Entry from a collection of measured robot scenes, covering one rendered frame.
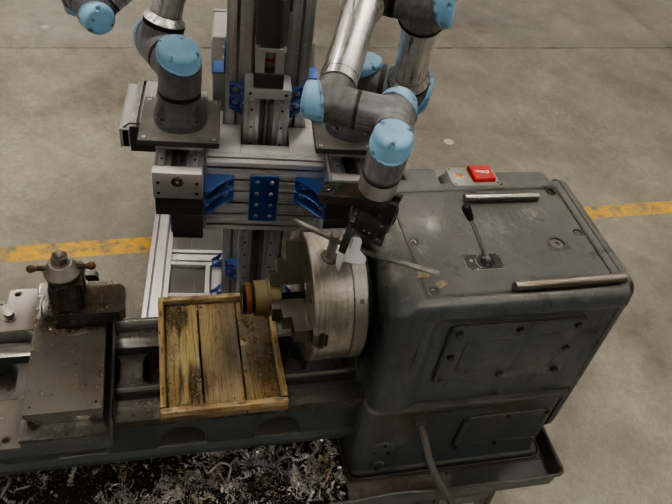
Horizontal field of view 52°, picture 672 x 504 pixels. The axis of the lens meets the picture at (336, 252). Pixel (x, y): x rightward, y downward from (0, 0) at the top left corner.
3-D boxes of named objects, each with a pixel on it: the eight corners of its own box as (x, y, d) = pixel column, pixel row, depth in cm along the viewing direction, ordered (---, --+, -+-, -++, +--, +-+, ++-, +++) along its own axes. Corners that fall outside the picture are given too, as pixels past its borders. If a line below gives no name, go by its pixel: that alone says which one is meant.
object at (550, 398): (450, 417, 275) (516, 265, 216) (492, 533, 242) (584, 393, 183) (303, 433, 261) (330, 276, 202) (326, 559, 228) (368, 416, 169)
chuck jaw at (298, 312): (317, 295, 163) (327, 331, 154) (315, 310, 166) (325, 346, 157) (270, 298, 160) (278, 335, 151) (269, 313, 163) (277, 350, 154)
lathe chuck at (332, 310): (318, 275, 189) (337, 201, 164) (338, 379, 172) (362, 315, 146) (286, 277, 187) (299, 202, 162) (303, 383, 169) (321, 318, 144)
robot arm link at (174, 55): (168, 104, 185) (165, 58, 175) (148, 79, 192) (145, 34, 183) (209, 95, 190) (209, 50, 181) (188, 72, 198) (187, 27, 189)
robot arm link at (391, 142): (420, 120, 123) (413, 152, 118) (405, 162, 132) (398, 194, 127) (377, 108, 123) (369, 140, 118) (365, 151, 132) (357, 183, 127)
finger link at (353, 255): (355, 284, 141) (372, 244, 138) (329, 271, 142) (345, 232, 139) (358, 279, 144) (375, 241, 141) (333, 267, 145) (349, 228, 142)
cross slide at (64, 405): (110, 280, 182) (108, 268, 179) (104, 420, 152) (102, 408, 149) (42, 284, 178) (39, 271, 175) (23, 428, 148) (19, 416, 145)
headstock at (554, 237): (516, 265, 215) (560, 166, 189) (584, 393, 183) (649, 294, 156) (332, 276, 202) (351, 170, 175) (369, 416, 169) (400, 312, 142)
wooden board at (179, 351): (268, 300, 192) (269, 290, 189) (288, 410, 167) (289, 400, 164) (158, 307, 185) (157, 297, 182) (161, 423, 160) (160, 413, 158)
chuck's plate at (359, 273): (330, 274, 190) (351, 201, 165) (352, 378, 172) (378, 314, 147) (318, 275, 189) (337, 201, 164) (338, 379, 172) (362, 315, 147)
